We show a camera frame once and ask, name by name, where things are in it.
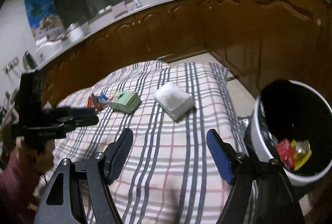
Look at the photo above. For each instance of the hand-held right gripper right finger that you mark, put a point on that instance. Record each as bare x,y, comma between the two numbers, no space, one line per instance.
220,159

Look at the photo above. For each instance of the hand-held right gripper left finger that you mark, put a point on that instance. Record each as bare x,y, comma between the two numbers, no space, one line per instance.
120,151

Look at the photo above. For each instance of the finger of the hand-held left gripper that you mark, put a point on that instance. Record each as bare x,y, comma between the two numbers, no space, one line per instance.
75,112
77,123

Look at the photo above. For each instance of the red blue wrapper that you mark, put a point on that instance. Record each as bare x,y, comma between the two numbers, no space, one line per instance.
96,102

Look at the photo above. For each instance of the white bin with black bag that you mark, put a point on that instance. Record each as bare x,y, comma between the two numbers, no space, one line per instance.
262,141

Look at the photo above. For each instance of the green carton box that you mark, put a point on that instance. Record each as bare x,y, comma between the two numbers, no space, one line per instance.
124,102

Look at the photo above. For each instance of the red snack bag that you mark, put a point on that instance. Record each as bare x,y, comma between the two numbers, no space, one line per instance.
286,153

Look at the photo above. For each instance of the white tissue pack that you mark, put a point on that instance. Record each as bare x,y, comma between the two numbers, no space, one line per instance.
173,99

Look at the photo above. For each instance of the yellow foil wrapper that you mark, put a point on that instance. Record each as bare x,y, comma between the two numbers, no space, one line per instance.
302,152

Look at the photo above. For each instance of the person's left forearm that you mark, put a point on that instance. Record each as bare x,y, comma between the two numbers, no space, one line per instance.
15,187

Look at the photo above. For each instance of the person's left hand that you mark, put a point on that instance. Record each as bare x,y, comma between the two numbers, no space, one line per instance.
45,159

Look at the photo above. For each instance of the steel electric kettle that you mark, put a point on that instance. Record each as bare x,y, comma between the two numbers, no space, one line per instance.
28,59

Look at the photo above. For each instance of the plaid cloth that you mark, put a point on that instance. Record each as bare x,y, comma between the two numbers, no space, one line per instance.
160,161

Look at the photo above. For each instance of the white rice cooker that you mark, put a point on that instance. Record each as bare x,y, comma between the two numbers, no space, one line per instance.
49,48

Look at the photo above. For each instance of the white canister with metal lid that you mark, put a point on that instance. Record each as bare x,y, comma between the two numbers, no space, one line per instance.
77,30

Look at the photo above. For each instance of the brown lower kitchen cabinets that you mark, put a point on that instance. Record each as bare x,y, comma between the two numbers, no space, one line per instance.
207,26

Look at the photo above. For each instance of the wall socket strip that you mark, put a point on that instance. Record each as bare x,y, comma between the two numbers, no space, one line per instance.
11,65

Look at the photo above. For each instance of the blue wall poster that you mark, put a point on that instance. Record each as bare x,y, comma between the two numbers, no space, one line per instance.
42,13

